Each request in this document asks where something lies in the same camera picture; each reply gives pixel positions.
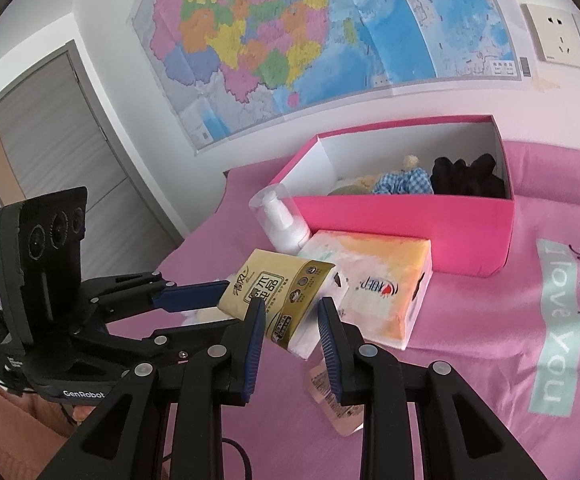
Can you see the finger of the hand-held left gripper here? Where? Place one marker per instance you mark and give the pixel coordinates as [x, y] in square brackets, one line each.
[185, 335]
[190, 294]

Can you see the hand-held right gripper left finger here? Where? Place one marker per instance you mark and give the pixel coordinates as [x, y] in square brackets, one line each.
[252, 350]

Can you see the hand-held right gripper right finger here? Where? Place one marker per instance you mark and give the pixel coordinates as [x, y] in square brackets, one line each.
[331, 355]

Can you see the yellow tissue pack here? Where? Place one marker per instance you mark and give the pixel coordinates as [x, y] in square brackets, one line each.
[280, 290]

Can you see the pink cardboard box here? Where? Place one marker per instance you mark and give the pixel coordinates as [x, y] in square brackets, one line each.
[395, 230]

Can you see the blue checked scrunchie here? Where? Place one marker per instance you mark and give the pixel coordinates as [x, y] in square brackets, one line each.
[402, 182]

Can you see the beige furry scrunchie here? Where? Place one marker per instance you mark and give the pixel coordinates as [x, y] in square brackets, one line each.
[411, 161]

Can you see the black cloth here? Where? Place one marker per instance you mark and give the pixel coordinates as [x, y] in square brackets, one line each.
[465, 177]

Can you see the person's left forearm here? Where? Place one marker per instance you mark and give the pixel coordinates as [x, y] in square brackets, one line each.
[20, 420]

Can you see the green soft toy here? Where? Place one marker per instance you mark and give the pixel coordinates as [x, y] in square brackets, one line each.
[352, 187]

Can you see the small clear packet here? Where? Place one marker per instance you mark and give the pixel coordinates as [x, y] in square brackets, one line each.
[342, 417]

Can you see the orange tissue pack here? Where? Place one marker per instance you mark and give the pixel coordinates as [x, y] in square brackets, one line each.
[380, 280]

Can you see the white pump bottle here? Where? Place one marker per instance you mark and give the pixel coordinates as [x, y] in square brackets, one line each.
[282, 225]

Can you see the grey door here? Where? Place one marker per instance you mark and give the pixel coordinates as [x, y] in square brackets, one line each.
[60, 150]

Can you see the beige tape strip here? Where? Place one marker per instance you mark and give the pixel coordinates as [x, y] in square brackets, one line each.
[550, 84]

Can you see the colourful wall map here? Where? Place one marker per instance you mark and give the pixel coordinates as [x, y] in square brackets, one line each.
[320, 35]

